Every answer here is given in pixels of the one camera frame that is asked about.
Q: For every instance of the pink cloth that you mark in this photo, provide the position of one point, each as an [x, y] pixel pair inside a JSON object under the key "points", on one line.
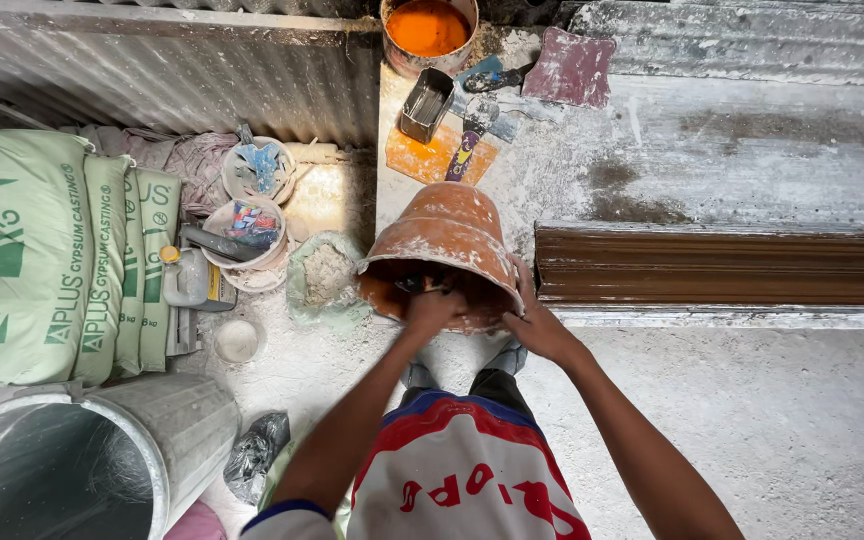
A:
{"points": [[195, 523]]}

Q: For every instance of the white bowl with blue tools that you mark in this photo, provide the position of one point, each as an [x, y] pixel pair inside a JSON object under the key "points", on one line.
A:
{"points": [[259, 171]]}

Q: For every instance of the plastic bag of powder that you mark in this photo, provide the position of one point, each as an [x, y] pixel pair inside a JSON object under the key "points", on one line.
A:
{"points": [[325, 279]]}

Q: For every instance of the white bowl with colourful packets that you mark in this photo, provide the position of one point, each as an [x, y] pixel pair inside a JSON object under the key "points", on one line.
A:
{"points": [[248, 232]]}

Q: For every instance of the small white cup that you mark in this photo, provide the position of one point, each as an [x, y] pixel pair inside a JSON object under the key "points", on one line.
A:
{"points": [[237, 342]]}

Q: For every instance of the person's dusty shoes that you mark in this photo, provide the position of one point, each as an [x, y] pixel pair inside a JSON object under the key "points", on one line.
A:
{"points": [[469, 363]]}

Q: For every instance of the person's right hand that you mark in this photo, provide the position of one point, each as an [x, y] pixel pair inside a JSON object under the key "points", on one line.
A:
{"points": [[538, 324]]}

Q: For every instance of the small metal tray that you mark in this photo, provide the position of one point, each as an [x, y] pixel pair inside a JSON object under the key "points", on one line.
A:
{"points": [[426, 105]]}

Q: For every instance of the large green gypsum sack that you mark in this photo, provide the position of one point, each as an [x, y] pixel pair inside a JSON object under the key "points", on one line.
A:
{"points": [[12, 255]]}

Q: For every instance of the brown moulded cornice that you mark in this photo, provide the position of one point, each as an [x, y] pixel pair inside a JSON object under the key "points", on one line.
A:
{"points": [[724, 264]]}

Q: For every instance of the bucket of orange paint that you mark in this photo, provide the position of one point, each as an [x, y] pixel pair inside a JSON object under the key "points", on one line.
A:
{"points": [[429, 31]]}

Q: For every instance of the grey pipe tool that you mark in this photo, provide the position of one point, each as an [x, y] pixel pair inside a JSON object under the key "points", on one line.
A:
{"points": [[219, 243]]}

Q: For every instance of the person's left hand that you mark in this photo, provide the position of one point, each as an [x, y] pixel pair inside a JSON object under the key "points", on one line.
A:
{"points": [[430, 309]]}

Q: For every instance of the black plastic bag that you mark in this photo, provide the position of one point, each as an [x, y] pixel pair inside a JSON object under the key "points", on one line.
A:
{"points": [[255, 456]]}

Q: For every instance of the orange plastic bucket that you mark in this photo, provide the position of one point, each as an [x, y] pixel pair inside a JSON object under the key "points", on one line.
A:
{"points": [[443, 247]]}

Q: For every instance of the crumpled dusty cloth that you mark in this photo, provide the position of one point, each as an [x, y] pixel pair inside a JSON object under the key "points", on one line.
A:
{"points": [[177, 162]]}

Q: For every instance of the large grey bin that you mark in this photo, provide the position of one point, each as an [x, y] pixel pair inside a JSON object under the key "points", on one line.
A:
{"points": [[94, 457]]}

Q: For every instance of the person's left fingers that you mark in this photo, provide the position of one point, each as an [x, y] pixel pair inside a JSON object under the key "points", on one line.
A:
{"points": [[433, 294]]}

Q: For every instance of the clear plastic jug yellow cap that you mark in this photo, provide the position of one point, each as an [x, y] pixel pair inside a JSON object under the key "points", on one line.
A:
{"points": [[193, 280]]}

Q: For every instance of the maroon sanding pad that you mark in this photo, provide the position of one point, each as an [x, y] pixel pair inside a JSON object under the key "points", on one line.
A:
{"points": [[570, 69]]}

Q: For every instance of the person's white red jersey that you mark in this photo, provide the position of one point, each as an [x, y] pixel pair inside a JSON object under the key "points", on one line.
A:
{"points": [[462, 472]]}

